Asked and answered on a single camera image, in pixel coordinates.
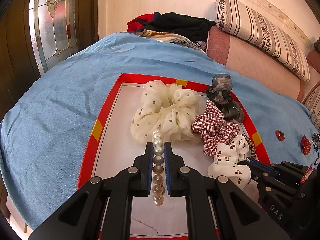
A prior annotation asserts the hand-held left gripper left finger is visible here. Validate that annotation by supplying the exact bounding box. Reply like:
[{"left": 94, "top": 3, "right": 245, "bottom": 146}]
[{"left": 28, "top": 142, "right": 154, "bottom": 240}]

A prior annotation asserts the red cardboard box tray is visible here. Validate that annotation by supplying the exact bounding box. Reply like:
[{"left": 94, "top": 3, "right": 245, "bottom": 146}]
[{"left": 75, "top": 73, "right": 272, "bottom": 240}]

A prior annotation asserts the pile of dark clothes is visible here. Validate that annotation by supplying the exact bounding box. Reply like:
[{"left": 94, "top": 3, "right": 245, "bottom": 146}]
[{"left": 126, "top": 11, "right": 217, "bottom": 53}]

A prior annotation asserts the cream dotted organza scrunchie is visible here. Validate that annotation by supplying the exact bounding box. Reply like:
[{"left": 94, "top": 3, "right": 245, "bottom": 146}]
[{"left": 130, "top": 79, "right": 200, "bottom": 145}]

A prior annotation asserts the pearl bracelet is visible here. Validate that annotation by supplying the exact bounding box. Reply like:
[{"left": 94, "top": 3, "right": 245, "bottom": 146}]
[{"left": 151, "top": 129, "right": 165, "bottom": 207}]

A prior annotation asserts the white cherry print scrunchie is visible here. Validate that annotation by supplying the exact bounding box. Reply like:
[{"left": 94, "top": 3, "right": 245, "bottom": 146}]
[{"left": 207, "top": 134, "right": 252, "bottom": 189}]

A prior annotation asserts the blue blanket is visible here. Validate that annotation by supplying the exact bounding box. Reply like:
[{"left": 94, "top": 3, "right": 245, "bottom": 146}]
[{"left": 0, "top": 32, "right": 320, "bottom": 230}]

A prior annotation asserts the striped floral bolster pillow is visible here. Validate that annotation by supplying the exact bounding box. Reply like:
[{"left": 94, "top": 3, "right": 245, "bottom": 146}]
[{"left": 215, "top": 0, "right": 311, "bottom": 82}]

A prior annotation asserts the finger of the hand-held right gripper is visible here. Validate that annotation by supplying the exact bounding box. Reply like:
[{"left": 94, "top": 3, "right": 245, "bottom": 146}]
[
  {"left": 246, "top": 159, "right": 282, "bottom": 178},
  {"left": 237, "top": 162, "right": 269, "bottom": 183}
]

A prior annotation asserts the pink checked bed sheet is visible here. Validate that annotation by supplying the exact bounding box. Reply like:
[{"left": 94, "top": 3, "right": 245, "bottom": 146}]
[{"left": 206, "top": 26, "right": 320, "bottom": 105}]

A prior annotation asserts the red plaid scrunchie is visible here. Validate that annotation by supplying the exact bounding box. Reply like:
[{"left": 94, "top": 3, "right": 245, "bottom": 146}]
[{"left": 191, "top": 100, "right": 240, "bottom": 157}]

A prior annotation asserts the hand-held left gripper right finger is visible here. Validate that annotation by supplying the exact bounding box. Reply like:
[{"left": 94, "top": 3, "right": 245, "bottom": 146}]
[{"left": 164, "top": 141, "right": 292, "bottom": 240}]

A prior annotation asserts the grey hair claw clip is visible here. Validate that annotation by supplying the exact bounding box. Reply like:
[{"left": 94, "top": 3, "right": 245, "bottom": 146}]
[{"left": 205, "top": 73, "right": 245, "bottom": 123}]

